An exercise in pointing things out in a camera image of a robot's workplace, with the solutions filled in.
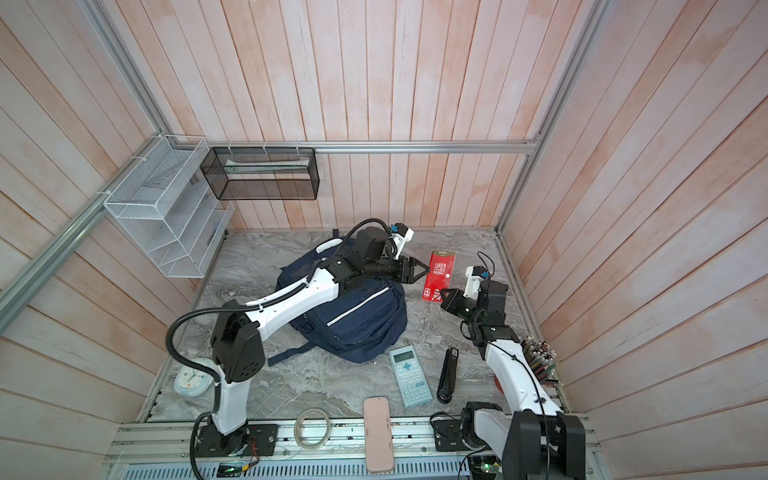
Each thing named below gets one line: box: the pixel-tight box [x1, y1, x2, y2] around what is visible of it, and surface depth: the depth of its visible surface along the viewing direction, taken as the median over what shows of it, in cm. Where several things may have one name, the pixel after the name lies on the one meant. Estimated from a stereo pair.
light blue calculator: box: [389, 345, 433, 408], surface depth 85 cm
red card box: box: [422, 250, 457, 303], surface depth 88 cm
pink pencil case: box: [363, 397, 394, 473], surface depth 74 cm
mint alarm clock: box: [174, 358, 215, 397], surface depth 82 cm
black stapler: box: [437, 348, 459, 404], surface depth 81 cm
